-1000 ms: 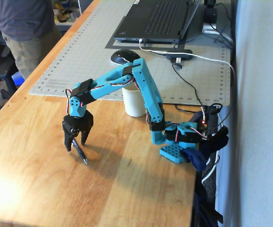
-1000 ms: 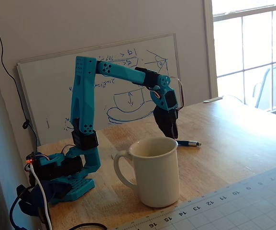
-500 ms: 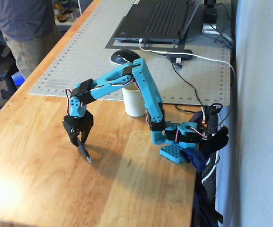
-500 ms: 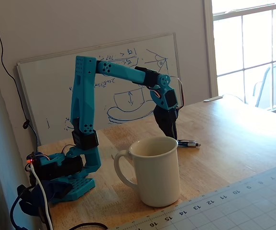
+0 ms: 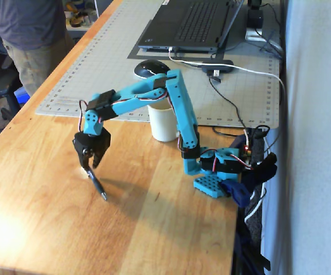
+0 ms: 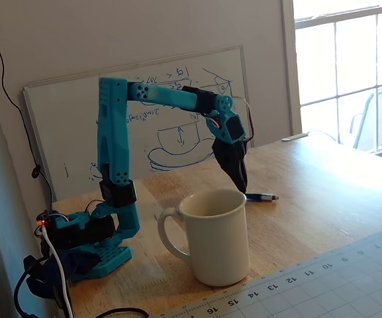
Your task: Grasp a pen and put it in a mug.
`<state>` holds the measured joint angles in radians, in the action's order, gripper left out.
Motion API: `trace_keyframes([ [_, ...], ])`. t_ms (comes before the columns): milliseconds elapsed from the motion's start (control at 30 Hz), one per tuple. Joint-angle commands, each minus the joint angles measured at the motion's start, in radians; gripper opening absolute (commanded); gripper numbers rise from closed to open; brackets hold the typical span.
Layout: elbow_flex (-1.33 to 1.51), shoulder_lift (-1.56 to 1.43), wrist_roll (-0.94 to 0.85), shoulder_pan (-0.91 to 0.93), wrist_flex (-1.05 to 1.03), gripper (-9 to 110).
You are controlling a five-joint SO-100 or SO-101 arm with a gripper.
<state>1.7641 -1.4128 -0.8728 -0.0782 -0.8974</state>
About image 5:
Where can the black silver computer mouse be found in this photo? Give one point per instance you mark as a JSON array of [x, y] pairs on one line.
[[146, 68]]

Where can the dark blue table clamp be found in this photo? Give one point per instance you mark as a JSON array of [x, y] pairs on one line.
[[237, 192]]

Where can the white low shelf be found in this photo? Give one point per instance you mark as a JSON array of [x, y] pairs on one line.
[[77, 30]]

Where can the black usb hub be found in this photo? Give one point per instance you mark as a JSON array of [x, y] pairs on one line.
[[218, 65]]

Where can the dark blue ballpoint pen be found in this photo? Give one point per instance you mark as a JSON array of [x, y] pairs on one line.
[[99, 186]]

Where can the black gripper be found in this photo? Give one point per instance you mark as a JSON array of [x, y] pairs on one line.
[[88, 144]]

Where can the person in grey shirt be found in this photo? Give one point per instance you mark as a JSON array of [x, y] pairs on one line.
[[27, 25]]

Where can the silver stand base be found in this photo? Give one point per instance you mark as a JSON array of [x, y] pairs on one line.
[[254, 34]]

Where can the black desk device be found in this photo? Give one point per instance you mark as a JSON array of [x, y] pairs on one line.
[[254, 15]]

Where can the grey gridded cutting mat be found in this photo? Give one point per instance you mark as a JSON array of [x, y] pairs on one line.
[[102, 57]]

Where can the dark grey laptop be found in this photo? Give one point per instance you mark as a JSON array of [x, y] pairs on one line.
[[194, 25]]

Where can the black table leg frame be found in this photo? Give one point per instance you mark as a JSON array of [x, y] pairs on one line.
[[248, 257]]

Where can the blue white container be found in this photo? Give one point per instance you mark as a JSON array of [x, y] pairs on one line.
[[21, 96]]

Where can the white ceramic mug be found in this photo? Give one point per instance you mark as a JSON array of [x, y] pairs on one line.
[[162, 126]]

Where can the black table clamp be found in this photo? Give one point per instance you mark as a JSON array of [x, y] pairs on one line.
[[265, 169]]

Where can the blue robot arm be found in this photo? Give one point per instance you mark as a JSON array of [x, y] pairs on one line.
[[182, 100]]

